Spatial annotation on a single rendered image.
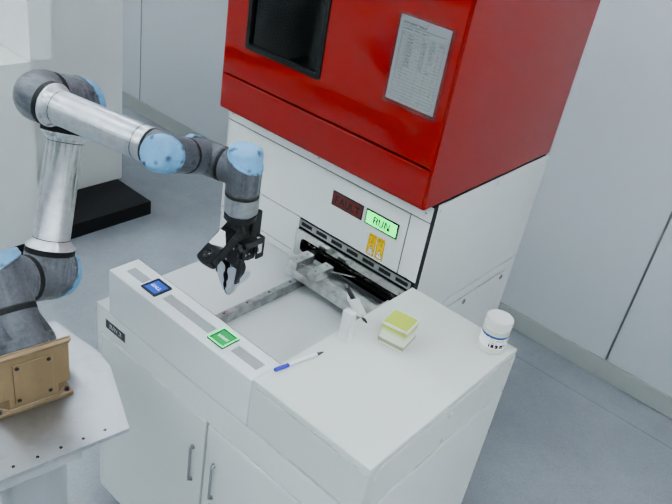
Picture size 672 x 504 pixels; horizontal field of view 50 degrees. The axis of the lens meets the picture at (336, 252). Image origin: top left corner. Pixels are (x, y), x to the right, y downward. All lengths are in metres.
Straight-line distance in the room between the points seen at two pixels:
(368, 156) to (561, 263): 1.76
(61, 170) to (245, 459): 0.81
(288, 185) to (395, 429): 0.96
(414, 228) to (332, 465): 0.73
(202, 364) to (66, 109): 0.66
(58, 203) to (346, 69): 0.80
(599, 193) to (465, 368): 1.71
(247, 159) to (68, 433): 0.73
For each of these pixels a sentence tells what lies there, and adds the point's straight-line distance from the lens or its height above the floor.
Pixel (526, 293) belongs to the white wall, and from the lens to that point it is 3.70.
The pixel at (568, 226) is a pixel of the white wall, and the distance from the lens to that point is 3.48.
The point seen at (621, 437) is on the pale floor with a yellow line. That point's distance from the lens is 3.43.
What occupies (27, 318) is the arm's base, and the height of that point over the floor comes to 1.03.
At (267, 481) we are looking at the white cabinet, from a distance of 1.81.
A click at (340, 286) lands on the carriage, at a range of 2.16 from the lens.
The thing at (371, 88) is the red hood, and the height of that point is 1.48.
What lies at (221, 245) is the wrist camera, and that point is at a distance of 1.57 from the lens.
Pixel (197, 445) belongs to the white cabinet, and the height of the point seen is 0.63.
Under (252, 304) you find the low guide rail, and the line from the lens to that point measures 2.10.
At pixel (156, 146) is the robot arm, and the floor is 1.48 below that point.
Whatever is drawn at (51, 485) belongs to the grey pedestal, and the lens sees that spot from 2.00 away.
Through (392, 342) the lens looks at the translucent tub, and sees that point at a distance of 1.81.
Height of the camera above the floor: 2.07
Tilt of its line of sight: 31 degrees down
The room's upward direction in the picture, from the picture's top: 11 degrees clockwise
